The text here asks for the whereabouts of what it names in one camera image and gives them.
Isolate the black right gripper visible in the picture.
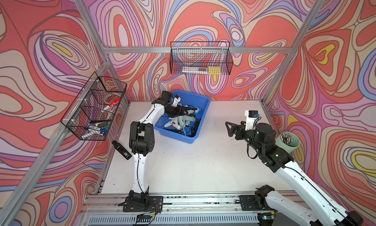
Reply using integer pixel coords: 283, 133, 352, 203
226, 120, 264, 154

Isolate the small white glue gun front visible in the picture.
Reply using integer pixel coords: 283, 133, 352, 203
163, 120, 182, 131

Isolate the mint glue gun large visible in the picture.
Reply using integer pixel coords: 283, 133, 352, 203
178, 115, 196, 135

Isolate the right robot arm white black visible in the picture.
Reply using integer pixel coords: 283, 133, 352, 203
225, 121, 363, 226

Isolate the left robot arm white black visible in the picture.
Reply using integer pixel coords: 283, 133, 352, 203
119, 91, 187, 214

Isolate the blue plastic storage box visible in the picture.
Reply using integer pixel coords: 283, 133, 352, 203
154, 90, 211, 144

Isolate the yellow box in basket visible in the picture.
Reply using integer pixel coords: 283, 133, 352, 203
208, 66, 222, 75

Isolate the mint green cup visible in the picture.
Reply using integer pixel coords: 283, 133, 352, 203
275, 132, 301, 154

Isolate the red marker pen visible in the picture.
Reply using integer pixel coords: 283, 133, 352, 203
103, 97, 120, 111

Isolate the black stapler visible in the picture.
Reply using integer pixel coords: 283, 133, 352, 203
112, 140, 132, 160

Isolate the blue marker pen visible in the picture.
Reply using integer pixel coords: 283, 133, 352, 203
87, 126, 108, 133

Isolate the black wire basket back wall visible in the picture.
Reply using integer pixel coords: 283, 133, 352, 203
169, 40, 234, 75

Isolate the black wire basket wall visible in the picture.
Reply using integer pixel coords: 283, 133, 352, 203
169, 40, 234, 75
60, 72, 127, 141

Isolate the black wire basket left wall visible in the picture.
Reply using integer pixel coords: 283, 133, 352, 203
60, 72, 127, 141

